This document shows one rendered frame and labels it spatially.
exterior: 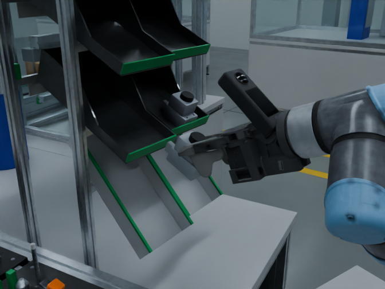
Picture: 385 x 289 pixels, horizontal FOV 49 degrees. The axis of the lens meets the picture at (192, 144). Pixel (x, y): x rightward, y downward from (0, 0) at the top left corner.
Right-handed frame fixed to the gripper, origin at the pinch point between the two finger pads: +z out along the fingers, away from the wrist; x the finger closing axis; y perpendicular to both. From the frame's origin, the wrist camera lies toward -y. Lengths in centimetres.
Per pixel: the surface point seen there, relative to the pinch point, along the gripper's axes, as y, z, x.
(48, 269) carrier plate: 14.8, 30.4, -17.8
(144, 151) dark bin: -1.3, 9.6, -2.5
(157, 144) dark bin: -1.5, 9.4, 1.0
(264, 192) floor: 75, 134, 205
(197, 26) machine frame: -43, 85, 125
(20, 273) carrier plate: 13.5, 33.4, -21.7
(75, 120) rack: -10.7, 17.0, -9.4
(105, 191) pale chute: 4.0, 20.5, -6.2
